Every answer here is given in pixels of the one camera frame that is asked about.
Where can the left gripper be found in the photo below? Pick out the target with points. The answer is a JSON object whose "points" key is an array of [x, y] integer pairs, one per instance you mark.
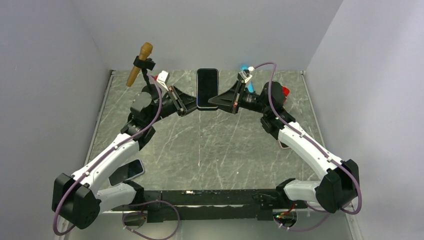
{"points": [[184, 103]]}

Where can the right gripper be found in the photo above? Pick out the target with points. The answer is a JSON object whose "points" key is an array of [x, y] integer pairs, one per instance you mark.
{"points": [[226, 101]]}

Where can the black phone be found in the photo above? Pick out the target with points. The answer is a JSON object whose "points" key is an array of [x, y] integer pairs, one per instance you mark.
{"points": [[207, 87]]}

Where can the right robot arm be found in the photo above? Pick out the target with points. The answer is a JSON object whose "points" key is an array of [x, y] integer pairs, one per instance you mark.
{"points": [[338, 180]]}

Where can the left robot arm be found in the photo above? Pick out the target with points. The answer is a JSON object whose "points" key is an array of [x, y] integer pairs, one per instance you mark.
{"points": [[79, 198]]}

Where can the phone in pink case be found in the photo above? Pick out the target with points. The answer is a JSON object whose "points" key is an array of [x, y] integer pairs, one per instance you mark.
{"points": [[282, 145]]}

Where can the blue microphone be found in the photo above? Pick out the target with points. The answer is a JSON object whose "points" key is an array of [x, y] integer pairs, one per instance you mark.
{"points": [[249, 86]]}

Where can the black microphone stand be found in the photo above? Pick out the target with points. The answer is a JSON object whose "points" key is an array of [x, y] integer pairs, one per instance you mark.
{"points": [[147, 82]]}

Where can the red toy object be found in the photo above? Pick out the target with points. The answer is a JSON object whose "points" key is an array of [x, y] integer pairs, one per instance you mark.
{"points": [[285, 91]]}

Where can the gold microphone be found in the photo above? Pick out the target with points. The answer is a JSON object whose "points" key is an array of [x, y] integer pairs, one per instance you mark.
{"points": [[145, 52]]}

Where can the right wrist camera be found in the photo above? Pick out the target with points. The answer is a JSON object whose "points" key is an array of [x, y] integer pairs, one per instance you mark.
{"points": [[245, 76]]}

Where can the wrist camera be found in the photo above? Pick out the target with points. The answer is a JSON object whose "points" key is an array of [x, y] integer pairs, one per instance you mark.
{"points": [[245, 76], [162, 79]]}

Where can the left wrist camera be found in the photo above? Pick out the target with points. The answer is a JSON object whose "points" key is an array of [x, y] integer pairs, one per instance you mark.
{"points": [[162, 79]]}

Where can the black base frame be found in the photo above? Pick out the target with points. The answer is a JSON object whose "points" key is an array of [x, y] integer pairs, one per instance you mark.
{"points": [[228, 204]]}

